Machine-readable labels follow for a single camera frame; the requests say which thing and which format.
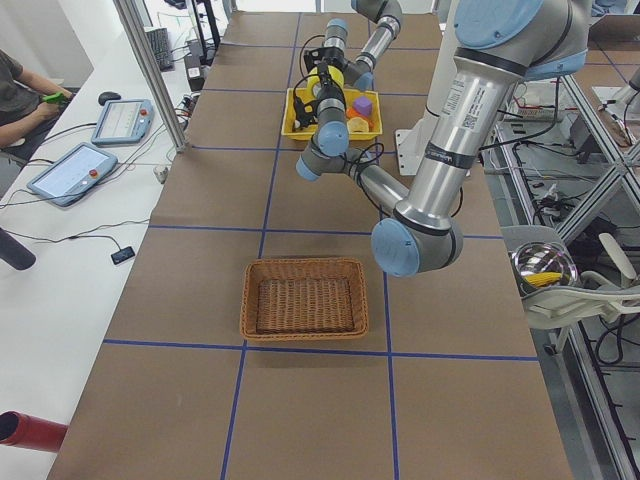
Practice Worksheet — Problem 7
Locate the black computer mouse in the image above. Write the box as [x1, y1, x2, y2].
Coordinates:
[98, 91, 121, 106]

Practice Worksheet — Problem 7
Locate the red cylinder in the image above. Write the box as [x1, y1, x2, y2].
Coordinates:
[1, 411, 68, 453]

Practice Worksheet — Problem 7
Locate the aluminium frame column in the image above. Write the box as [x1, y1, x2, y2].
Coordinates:
[113, 0, 187, 153]

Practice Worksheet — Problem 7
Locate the yellow wicker basket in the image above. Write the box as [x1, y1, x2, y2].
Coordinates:
[281, 88, 383, 141]

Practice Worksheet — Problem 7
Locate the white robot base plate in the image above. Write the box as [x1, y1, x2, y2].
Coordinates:
[394, 128, 428, 176]

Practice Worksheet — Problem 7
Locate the black keyboard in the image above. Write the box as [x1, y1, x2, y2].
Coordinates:
[145, 28, 174, 72]

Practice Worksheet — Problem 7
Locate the second grey robot arm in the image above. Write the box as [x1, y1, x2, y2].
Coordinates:
[303, 0, 403, 91]

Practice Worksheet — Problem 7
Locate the brown wicker basket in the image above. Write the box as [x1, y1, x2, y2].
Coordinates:
[239, 257, 369, 341]

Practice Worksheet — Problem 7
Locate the metal bowl with corn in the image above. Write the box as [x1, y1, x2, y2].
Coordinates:
[510, 242, 579, 296]

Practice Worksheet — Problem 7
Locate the blue teach pendant near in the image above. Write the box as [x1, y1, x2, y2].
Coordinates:
[27, 143, 117, 207]

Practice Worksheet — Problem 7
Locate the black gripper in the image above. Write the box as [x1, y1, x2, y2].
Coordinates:
[313, 60, 335, 91]

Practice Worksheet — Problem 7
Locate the orange toy carrot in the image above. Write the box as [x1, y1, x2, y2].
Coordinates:
[346, 107, 361, 119]

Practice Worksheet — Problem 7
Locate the seated person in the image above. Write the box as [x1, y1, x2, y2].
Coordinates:
[1, 51, 75, 160]

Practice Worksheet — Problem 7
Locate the toy croissant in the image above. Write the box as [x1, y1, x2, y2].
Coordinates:
[347, 117, 371, 134]

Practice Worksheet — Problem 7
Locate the blue teach pendant far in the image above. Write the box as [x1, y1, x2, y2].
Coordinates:
[91, 99, 154, 147]

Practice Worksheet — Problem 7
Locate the small black device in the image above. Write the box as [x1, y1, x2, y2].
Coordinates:
[110, 246, 135, 265]

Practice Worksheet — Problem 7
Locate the purple foam cube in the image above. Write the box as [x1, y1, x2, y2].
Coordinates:
[352, 96, 373, 117]

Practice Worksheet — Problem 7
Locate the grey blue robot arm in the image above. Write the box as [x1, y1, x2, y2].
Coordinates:
[296, 1, 591, 277]

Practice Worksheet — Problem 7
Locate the blue teach pendant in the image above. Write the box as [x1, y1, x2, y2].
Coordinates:
[27, 143, 117, 207]
[91, 99, 154, 147]

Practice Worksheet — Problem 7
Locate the yellow tape roll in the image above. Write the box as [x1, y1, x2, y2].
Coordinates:
[306, 65, 344, 98]

